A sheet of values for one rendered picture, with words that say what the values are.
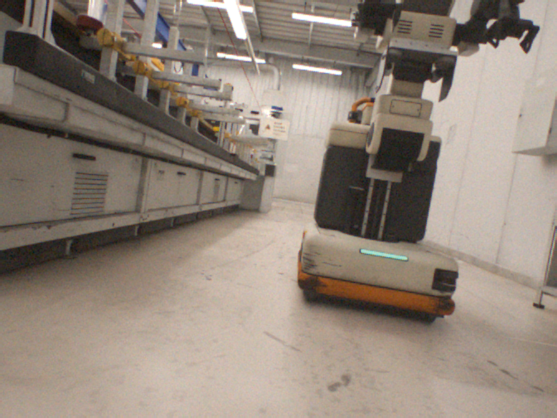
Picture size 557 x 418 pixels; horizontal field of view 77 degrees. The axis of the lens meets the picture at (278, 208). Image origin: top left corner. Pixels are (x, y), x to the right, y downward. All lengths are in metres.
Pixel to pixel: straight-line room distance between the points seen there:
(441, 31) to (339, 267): 1.02
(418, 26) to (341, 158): 0.62
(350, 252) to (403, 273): 0.22
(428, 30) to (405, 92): 0.25
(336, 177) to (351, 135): 0.21
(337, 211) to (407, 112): 0.55
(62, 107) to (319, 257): 1.00
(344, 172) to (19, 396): 1.42
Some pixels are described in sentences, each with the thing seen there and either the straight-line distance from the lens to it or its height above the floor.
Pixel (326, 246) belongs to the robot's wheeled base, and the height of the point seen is 0.24.
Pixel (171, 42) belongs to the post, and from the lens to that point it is 1.88.
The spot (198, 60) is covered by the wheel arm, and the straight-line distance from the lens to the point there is 1.31.
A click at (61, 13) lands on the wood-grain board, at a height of 0.88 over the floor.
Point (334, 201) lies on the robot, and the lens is 1.72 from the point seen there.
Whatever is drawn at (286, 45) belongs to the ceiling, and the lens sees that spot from 11.96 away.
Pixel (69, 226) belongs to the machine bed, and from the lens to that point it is 1.67.
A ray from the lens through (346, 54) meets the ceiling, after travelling 11.94.
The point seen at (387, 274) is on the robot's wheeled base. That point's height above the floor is 0.17.
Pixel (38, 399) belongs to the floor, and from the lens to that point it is 0.82.
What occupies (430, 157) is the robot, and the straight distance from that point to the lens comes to 1.66.
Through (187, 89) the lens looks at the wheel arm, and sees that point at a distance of 1.83.
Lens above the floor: 0.43
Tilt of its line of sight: 3 degrees down
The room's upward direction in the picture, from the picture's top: 9 degrees clockwise
